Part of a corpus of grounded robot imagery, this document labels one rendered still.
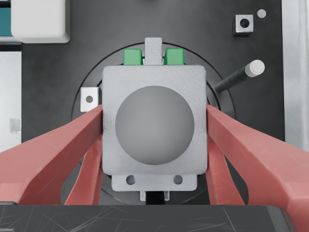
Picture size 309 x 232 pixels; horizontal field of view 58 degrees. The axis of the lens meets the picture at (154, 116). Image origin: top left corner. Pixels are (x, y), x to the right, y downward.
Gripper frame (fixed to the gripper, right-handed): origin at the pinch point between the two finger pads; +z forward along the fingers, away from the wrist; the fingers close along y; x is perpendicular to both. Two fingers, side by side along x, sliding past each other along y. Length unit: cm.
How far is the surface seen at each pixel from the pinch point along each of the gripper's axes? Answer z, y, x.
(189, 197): 5.0, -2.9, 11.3
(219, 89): 9.6, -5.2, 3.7
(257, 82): 12.6, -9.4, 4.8
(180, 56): 7.4, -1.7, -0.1
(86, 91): 9.0, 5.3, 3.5
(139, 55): 7.4, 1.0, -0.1
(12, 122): 10.6, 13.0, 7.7
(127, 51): 7.6, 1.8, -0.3
